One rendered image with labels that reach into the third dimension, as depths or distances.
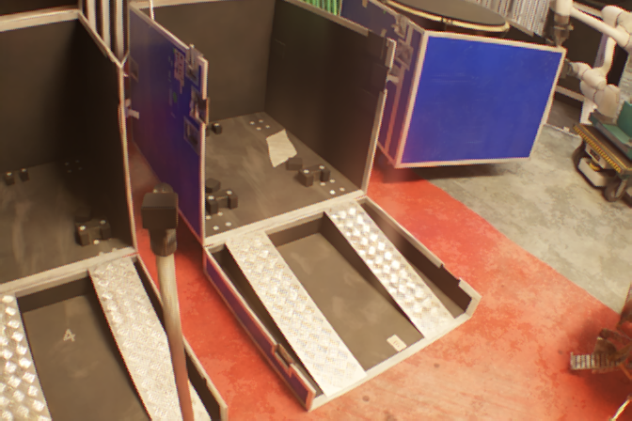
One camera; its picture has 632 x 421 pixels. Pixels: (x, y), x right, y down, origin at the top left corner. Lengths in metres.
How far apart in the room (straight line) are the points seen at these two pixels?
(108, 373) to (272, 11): 2.10
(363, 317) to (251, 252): 0.53
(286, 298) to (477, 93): 1.55
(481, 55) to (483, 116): 0.40
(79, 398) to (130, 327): 0.34
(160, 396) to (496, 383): 1.27
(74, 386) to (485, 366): 1.58
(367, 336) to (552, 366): 0.83
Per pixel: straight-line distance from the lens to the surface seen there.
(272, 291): 1.99
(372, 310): 2.12
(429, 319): 2.14
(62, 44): 2.53
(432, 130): 2.77
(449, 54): 2.62
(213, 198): 2.23
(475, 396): 1.99
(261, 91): 3.09
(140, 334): 1.86
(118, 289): 1.97
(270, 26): 2.96
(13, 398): 1.83
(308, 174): 2.45
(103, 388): 1.84
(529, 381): 2.14
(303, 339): 1.90
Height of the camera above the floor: 1.53
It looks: 34 degrees down
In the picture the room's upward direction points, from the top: 9 degrees clockwise
